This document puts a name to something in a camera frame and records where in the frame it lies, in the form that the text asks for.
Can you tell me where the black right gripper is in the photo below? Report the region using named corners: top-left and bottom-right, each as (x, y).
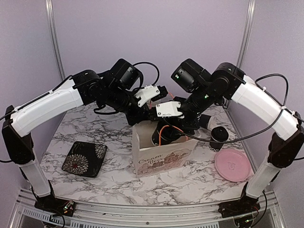
top-left (170, 84), bottom-right (218, 137)

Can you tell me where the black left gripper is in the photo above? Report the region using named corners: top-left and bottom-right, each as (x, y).
top-left (105, 85), bottom-right (154, 126)

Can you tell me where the black takeout coffee cup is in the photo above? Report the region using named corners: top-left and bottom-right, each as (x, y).
top-left (151, 121), bottom-right (182, 146)
top-left (209, 141), bottom-right (224, 152)

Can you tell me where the black coffee cup lid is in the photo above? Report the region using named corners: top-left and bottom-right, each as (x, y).
top-left (211, 126), bottom-right (229, 142)

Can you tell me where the white paper takeout bag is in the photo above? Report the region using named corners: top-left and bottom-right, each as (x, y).
top-left (132, 121), bottom-right (198, 178)

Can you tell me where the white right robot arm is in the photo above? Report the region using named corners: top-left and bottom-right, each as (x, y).
top-left (171, 58), bottom-right (304, 213)

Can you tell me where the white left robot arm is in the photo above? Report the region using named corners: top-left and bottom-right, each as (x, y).
top-left (1, 59), bottom-right (160, 211)

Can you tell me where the black cup holding straws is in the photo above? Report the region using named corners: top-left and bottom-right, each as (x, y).
top-left (198, 114), bottom-right (218, 131)

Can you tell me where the black floral tray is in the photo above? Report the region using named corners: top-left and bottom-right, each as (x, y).
top-left (62, 141), bottom-right (108, 178)

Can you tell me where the pink plastic plate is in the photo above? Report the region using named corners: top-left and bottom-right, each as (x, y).
top-left (214, 149), bottom-right (251, 182)

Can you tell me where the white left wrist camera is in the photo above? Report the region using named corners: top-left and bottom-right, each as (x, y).
top-left (135, 85), bottom-right (168, 107)

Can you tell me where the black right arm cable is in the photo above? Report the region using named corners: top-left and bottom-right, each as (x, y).
top-left (163, 74), bottom-right (304, 162)

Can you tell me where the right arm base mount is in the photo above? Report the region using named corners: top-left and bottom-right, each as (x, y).
top-left (218, 182), bottom-right (260, 218)

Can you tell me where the aluminium table edge rail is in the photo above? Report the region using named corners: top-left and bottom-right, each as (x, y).
top-left (8, 190), bottom-right (286, 228)

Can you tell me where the right aluminium frame post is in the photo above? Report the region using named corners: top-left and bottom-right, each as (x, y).
top-left (237, 0), bottom-right (257, 68)

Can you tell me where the aluminium frame post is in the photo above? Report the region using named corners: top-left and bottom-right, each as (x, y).
top-left (45, 0), bottom-right (66, 81)
top-left (237, 0), bottom-right (257, 68)

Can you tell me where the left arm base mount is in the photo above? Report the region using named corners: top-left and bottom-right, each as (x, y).
top-left (31, 181), bottom-right (76, 217)

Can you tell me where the left aluminium frame post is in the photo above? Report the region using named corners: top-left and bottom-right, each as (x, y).
top-left (45, 0), bottom-right (66, 81)

